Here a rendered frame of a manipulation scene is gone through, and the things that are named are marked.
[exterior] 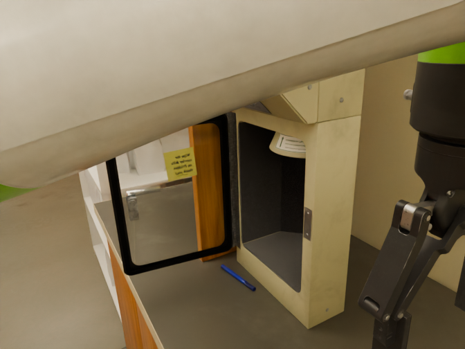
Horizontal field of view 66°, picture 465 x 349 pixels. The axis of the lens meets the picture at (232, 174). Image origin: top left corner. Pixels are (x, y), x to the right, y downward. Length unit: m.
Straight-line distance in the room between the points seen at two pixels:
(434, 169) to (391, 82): 0.78
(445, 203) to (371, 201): 0.88
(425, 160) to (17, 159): 0.29
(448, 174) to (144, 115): 0.24
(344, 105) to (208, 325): 0.57
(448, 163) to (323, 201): 0.43
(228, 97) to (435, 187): 0.22
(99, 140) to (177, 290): 0.86
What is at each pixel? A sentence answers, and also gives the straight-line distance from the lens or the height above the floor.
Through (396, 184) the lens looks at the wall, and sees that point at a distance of 1.13.
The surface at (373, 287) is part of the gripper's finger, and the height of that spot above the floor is 1.36.
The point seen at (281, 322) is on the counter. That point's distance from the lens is 0.90.
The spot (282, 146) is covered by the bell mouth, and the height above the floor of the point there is 1.33.
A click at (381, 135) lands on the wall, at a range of 1.13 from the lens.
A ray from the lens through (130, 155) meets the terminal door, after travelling 0.87.
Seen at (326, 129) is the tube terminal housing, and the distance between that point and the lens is 0.68.
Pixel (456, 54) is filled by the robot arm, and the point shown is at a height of 1.54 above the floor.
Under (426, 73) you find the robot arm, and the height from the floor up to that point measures 1.52.
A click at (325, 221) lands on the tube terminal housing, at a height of 1.20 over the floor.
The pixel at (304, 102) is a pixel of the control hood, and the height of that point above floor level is 1.45.
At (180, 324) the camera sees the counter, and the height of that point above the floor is 0.94.
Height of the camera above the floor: 1.55
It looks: 20 degrees down
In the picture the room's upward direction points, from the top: 2 degrees counter-clockwise
